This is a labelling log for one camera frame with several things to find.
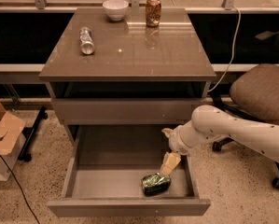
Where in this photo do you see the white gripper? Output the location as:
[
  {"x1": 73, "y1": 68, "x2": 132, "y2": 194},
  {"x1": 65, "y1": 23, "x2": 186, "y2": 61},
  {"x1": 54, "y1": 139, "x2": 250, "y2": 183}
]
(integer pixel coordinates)
[{"x1": 160, "y1": 125, "x2": 195, "y2": 176}]

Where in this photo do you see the crushed green soda can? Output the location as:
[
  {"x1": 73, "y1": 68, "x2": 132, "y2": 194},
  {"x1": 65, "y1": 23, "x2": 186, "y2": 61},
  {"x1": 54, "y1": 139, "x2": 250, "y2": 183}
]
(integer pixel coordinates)
[{"x1": 141, "y1": 173, "x2": 171, "y2": 196}]

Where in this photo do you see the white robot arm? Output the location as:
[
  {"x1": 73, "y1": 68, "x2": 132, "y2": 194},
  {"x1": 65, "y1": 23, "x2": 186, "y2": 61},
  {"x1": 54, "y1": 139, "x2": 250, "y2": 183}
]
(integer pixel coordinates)
[{"x1": 160, "y1": 105, "x2": 279, "y2": 176}]

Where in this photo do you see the closed grey top drawer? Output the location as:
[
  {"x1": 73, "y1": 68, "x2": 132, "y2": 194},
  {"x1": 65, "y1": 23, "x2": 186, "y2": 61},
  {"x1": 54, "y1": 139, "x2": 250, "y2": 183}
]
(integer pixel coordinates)
[{"x1": 52, "y1": 98, "x2": 206, "y2": 125}]

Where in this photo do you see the open grey middle drawer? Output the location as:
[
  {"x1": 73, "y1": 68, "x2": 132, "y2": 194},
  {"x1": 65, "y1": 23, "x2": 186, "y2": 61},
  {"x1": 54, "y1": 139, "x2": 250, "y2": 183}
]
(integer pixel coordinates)
[{"x1": 48, "y1": 125, "x2": 210, "y2": 217}]

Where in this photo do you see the grey drawer cabinet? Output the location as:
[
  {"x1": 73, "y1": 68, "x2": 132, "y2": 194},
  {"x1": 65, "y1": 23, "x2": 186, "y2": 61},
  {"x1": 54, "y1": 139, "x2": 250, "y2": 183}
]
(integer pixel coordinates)
[{"x1": 39, "y1": 8, "x2": 216, "y2": 143}]

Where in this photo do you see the brown soda can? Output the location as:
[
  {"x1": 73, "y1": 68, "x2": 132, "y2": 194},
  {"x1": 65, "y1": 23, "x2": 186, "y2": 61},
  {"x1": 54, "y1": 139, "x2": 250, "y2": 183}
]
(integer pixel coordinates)
[{"x1": 146, "y1": 0, "x2": 161, "y2": 27}]

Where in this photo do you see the brown office chair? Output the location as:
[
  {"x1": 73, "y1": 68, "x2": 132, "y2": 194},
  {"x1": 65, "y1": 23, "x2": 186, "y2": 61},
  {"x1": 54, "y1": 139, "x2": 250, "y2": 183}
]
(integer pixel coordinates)
[{"x1": 211, "y1": 64, "x2": 279, "y2": 189}]

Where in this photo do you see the black stand leg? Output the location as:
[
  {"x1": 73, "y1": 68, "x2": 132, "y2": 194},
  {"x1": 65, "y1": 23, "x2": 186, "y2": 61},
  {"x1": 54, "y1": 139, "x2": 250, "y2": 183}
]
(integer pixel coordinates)
[{"x1": 18, "y1": 106, "x2": 48, "y2": 162}]

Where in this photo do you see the white ceramic bowl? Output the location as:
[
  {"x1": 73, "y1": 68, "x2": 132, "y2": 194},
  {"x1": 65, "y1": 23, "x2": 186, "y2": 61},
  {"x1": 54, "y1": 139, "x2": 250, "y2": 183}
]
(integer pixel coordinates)
[{"x1": 103, "y1": 0, "x2": 129, "y2": 21}]

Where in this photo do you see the cardboard box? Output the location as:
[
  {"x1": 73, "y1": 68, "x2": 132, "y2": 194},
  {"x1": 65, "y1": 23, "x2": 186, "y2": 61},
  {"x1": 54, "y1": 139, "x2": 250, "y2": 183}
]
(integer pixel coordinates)
[{"x1": 0, "y1": 103, "x2": 26, "y2": 181}]

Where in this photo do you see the white hanging cable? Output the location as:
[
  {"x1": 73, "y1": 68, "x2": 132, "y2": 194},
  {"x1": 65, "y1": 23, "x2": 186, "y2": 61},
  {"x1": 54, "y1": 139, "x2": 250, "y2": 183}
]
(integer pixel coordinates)
[{"x1": 206, "y1": 7, "x2": 242, "y2": 93}]

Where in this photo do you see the black floor cable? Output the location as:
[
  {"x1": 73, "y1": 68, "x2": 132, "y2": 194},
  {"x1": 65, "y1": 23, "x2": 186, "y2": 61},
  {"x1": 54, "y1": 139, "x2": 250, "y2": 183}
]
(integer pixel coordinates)
[{"x1": 0, "y1": 139, "x2": 40, "y2": 224}]

